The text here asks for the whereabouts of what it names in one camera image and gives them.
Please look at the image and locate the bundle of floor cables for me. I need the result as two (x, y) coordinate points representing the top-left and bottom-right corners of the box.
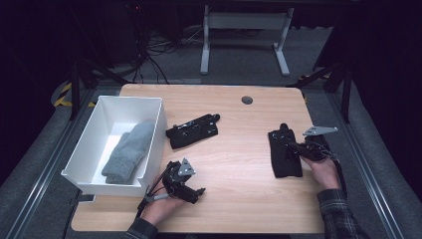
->
(130, 4), (207, 85)

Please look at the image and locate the white plastic box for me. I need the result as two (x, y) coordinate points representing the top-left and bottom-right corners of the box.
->
(61, 95), (168, 198)

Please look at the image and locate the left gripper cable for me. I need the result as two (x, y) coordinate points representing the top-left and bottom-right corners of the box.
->
(136, 171), (171, 218)

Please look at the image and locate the person's right hand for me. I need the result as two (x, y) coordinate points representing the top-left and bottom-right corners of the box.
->
(301, 155), (341, 191)

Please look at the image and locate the grey cloth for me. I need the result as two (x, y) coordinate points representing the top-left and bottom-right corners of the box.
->
(101, 120), (156, 184)

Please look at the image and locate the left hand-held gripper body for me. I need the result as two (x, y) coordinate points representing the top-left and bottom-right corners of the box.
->
(161, 157), (207, 204)

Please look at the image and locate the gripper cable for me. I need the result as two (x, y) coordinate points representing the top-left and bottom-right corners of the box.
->
(136, 171), (171, 218)
(326, 145), (348, 199)

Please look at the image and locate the white desk frame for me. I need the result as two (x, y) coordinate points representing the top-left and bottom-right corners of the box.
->
(199, 4), (296, 78)

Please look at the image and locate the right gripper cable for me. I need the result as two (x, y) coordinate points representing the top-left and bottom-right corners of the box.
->
(326, 145), (348, 199)

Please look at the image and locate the person's left hand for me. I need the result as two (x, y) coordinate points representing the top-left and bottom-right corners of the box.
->
(140, 193), (187, 227)

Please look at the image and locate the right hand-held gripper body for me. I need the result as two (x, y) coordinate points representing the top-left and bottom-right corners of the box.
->
(297, 125), (339, 162)

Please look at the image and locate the metal floor rail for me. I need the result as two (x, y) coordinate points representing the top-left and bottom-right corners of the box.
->
(5, 89), (98, 239)
(325, 92), (404, 239)

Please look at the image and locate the grey fuzzy glove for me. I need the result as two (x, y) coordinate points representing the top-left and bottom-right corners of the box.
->
(105, 131), (131, 185)

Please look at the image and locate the yellow black floor tape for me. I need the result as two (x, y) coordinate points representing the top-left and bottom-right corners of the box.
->
(53, 82), (98, 109)

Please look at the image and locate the black metal stand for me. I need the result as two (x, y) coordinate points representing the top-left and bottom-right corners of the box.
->
(286, 61), (353, 124)
(68, 54), (131, 121)

